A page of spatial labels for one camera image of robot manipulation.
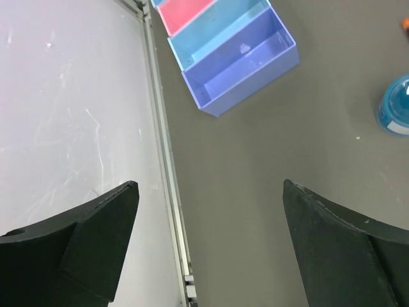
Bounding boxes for light blue drawer bin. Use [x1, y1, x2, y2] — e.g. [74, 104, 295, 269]
[167, 0, 271, 71]

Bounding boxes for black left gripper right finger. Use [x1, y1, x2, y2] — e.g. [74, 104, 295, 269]
[282, 179, 408, 306]

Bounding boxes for pink plastic drawer bin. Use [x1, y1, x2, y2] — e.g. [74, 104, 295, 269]
[157, 0, 214, 36]

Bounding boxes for blue round jar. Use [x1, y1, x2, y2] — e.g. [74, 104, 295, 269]
[376, 74, 408, 137]

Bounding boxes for aluminium frame rail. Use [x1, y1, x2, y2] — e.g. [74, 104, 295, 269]
[117, 1, 198, 306]

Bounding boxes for purple plastic drawer bin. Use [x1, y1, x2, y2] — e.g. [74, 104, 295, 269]
[182, 6, 300, 117]

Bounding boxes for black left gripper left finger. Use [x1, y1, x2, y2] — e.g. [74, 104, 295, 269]
[1, 181, 139, 306]

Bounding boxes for blue end drawer bin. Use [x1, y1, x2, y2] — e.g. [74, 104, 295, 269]
[151, 0, 166, 9]

